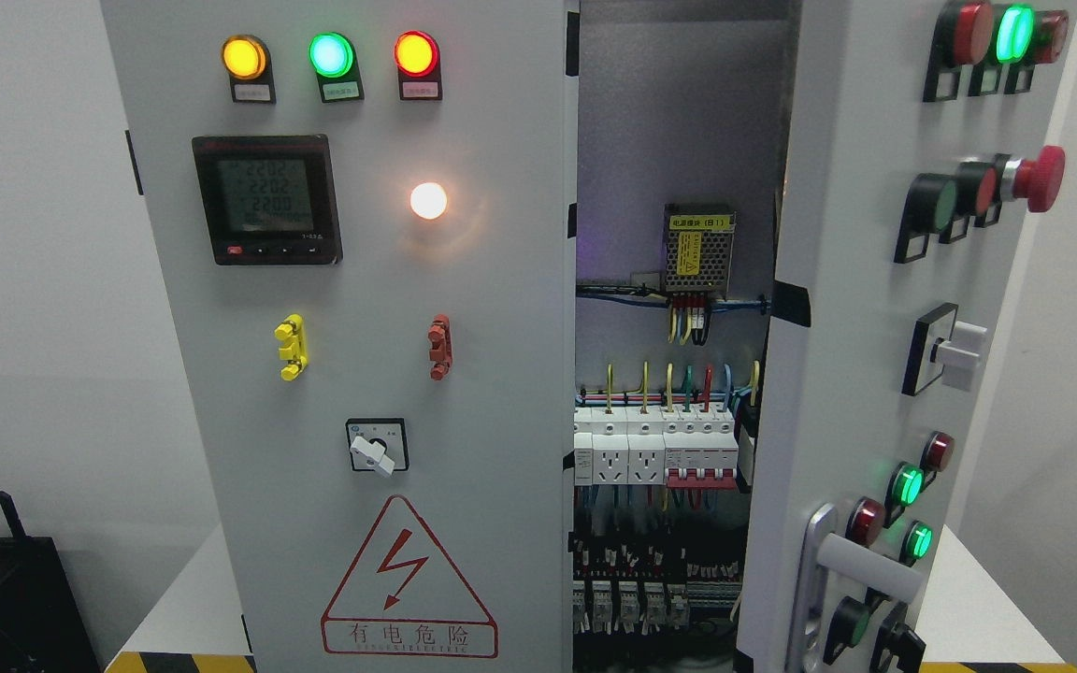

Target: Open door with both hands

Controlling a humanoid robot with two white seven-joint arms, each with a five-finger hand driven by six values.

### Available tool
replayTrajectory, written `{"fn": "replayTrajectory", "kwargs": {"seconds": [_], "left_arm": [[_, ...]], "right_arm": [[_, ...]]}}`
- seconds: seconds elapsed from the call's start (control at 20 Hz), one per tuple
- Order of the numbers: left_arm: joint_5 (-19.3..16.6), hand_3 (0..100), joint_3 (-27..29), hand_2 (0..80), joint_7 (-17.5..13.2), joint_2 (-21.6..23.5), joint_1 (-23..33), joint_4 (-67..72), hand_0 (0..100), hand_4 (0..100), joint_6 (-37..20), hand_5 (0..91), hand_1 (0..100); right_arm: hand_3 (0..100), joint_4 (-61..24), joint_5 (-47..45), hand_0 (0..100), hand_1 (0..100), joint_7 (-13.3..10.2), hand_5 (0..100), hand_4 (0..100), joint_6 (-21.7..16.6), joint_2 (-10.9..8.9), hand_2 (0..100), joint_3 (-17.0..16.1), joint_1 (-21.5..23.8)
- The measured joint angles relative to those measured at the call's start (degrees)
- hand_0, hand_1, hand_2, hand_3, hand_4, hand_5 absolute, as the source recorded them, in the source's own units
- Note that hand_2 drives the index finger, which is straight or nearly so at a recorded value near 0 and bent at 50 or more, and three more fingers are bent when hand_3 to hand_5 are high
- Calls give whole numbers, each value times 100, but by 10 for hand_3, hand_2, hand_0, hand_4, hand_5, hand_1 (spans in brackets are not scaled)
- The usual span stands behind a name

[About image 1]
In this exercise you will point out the grey cabinet door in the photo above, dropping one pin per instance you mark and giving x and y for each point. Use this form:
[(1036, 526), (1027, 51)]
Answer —
[(486, 443), (888, 210)]

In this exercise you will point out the white socket modules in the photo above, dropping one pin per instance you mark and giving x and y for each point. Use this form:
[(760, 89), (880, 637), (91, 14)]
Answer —
[(619, 446)]

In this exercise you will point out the white glowing indicator light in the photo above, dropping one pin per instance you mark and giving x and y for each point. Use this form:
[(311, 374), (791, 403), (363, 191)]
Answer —
[(428, 200)]

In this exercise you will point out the metal mesh power supply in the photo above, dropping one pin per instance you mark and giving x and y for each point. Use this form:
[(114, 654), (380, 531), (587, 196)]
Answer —
[(698, 248)]

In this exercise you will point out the relay terminal row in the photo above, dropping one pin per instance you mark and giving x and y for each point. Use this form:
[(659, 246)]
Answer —
[(654, 583)]

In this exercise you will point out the red electric hazard sticker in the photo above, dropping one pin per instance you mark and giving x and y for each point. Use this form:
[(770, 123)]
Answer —
[(402, 595)]

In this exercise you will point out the black digital power meter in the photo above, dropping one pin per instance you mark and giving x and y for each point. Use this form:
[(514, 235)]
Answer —
[(269, 200)]

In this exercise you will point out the red indicator light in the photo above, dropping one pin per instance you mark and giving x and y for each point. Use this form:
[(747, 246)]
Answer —
[(416, 54)]

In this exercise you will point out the green indicator light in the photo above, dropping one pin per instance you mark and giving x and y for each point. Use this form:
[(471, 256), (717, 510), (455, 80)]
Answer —
[(332, 55)]

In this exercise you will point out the yellow indicator light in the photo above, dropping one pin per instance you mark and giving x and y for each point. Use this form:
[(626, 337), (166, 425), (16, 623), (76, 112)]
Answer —
[(244, 57)]

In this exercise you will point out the red emergency stop button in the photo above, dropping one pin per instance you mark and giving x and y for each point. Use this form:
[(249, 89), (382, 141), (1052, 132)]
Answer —
[(1036, 180)]

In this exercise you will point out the black box at left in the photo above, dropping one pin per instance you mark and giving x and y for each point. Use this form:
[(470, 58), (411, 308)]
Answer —
[(41, 629)]

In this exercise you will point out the white rotary selector switch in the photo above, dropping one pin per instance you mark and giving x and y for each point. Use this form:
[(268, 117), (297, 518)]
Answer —
[(378, 445)]

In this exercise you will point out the red-handled white circuit breaker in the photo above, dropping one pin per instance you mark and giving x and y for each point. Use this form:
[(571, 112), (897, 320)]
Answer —
[(700, 449)]

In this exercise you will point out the silver door handle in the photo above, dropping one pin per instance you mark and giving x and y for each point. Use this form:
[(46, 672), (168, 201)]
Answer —
[(826, 557)]

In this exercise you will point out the white rotary switch right door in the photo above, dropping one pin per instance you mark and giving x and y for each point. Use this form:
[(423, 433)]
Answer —
[(943, 348)]

